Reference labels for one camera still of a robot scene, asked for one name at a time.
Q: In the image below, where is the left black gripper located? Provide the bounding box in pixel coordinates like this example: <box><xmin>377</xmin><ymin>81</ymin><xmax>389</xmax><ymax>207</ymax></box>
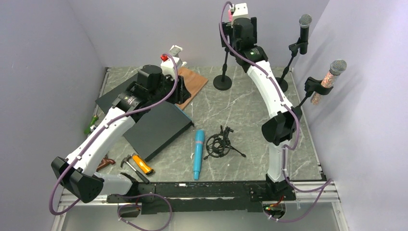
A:
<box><xmin>150</xmin><ymin>72</ymin><xmax>192</xmax><ymax>105</ymax></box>

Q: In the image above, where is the round-base stand with shock mount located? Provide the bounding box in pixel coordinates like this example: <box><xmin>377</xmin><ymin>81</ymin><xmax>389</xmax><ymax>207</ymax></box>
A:
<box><xmin>213</xmin><ymin>47</ymin><xmax>236</xmax><ymax>91</ymax></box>

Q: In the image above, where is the blue microphone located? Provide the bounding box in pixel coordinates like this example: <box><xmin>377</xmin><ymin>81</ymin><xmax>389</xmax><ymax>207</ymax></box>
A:
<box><xmin>193</xmin><ymin>129</ymin><xmax>205</xmax><ymax>180</ymax></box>

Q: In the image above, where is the dark grey rack unit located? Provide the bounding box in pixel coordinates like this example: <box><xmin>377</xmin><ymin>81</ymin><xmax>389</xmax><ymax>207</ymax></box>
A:
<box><xmin>95</xmin><ymin>75</ymin><xmax>195</xmax><ymax>163</ymax></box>

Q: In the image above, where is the black tripod shock-mount stand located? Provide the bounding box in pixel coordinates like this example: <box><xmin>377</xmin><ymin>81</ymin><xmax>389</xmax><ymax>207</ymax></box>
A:
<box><xmin>204</xmin><ymin>126</ymin><xmax>246</xmax><ymax>160</ymax></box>

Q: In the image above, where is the pink microphone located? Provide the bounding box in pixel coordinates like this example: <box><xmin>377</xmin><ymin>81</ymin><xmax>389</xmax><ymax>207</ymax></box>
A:
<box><xmin>228</xmin><ymin>8</ymin><xmax>232</xmax><ymax>22</ymax></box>

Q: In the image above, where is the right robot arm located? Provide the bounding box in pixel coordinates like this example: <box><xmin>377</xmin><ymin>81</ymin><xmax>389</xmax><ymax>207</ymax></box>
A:
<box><xmin>219</xmin><ymin>17</ymin><xmax>302</xmax><ymax>200</ymax></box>

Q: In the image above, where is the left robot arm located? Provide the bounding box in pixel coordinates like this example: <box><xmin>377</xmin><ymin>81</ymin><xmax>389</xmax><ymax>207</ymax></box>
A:
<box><xmin>51</xmin><ymin>63</ymin><xmax>190</xmax><ymax>203</ymax></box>

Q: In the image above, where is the black microphone silver grille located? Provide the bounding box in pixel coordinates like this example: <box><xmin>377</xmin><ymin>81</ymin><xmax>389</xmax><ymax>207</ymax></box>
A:
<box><xmin>299</xmin><ymin>14</ymin><xmax>312</xmax><ymax>55</ymax></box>

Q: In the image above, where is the round-base stand black mic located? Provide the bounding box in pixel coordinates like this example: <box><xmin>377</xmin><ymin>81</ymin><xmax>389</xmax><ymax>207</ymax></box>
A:
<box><xmin>275</xmin><ymin>37</ymin><xmax>308</xmax><ymax>92</ymax></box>

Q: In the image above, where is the round-base stand glitter mic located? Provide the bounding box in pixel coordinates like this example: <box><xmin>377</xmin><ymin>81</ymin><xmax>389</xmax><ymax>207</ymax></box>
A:
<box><xmin>294</xmin><ymin>77</ymin><xmax>333</xmax><ymax>114</ymax></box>

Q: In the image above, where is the glitter microphone silver grille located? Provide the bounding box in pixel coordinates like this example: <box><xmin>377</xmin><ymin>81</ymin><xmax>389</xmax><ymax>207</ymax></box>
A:
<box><xmin>310</xmin><ymin>59</ymin><xmax>347</xmax><ymax>105</ymax></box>

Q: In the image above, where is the wooden board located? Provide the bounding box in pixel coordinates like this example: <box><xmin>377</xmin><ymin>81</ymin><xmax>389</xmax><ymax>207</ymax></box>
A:
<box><xmin>177</xmin><ymin>67</ymin><xmax>208</xmax><ymax>110</ymax></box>

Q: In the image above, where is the orange utility knife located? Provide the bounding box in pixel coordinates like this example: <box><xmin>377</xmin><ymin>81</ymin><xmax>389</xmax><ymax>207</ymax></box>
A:
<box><xmin>131</xmin><ymin>154</ymin><xmax>154</xmax><ymax>176</ymax></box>

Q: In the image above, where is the small black hammer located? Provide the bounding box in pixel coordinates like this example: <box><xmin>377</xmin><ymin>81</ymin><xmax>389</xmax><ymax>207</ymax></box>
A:
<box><xmin>120</xmin><ymin>155</ymin><xmax>150</xmax><ymax>184</ymax></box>

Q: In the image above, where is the green valve fitting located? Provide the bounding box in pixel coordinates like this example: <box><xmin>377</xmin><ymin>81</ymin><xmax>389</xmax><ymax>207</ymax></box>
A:
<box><xmin>84</xmin><ymin>115</ymin><xmax>99</xmax><ymax>135</ymax></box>

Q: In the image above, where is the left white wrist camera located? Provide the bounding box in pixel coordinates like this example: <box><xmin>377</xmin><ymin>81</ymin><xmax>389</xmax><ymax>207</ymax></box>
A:
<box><xmin>160</xmin><ymin>54</ymin><xmax>182</xmax><ymax>79</ymax></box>

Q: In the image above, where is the silver white bracket stand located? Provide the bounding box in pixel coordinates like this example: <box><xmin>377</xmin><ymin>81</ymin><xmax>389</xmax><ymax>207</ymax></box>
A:
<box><xmin>168</xmin><ymin>45</ymin><xmax>187</xmax><ymax>68</ymax></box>

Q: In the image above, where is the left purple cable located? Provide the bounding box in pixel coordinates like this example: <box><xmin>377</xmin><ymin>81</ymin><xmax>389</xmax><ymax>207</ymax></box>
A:
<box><xmin>48</xmin><ymin>53</ymin><xmax>179</xmax><ymax>231</ymax></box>

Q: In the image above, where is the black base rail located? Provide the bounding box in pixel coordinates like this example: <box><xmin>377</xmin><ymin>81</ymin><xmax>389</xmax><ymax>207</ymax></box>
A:
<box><xmin>106</xmin><ymin>180</ymin><xmax>296</xmax><ymax>215</ymax></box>

